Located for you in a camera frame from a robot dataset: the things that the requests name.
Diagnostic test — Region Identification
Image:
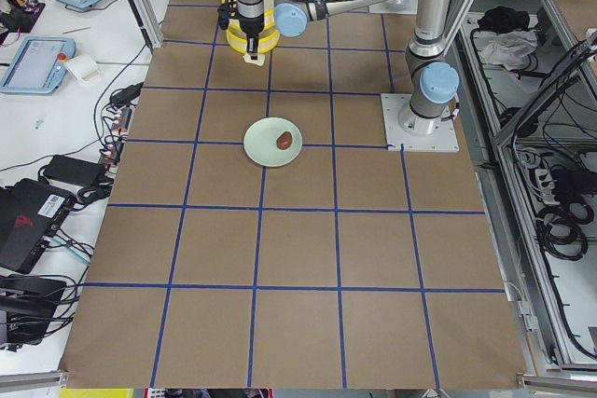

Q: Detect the yellow steamer layer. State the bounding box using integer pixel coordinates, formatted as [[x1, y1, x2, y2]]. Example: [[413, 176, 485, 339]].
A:
[[221, 0, 275, 30], [226, 21, 280, 54]]

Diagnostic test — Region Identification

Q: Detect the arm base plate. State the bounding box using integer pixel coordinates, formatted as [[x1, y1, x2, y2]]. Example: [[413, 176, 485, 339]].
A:
[[381, 93, 460, 153]]

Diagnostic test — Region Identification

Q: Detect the black electronics box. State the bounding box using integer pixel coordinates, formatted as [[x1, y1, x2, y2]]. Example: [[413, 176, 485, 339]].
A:
[[1, 178, 76, 274]]

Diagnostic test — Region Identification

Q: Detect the blue teach pendant near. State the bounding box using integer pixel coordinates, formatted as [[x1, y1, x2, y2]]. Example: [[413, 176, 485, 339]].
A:
[[1, 37, 76, 95]]

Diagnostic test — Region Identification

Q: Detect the light green round plate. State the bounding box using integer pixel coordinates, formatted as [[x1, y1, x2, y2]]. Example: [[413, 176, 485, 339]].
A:
[[243, 117, 303, 168]]

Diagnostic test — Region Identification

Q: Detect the black power brick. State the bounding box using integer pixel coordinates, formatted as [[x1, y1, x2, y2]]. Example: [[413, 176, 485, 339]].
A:
[[43, 155, 106, 187]]

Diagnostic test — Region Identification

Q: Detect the white crumpled cloth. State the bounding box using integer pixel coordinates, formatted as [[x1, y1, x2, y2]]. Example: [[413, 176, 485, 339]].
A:
[[479, 31, 538, 71]]

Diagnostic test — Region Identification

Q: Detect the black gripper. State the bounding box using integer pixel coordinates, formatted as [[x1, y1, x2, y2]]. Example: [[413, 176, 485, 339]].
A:
[[239, 15, 264, 54]]

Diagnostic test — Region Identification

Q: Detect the brown chocolate bun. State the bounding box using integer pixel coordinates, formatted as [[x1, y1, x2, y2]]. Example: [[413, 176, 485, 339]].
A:
[[276, 131, 293, 150]]

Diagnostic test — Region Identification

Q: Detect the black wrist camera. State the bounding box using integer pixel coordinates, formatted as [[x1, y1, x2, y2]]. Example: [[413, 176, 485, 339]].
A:
[[217, 1, 237, 30]]

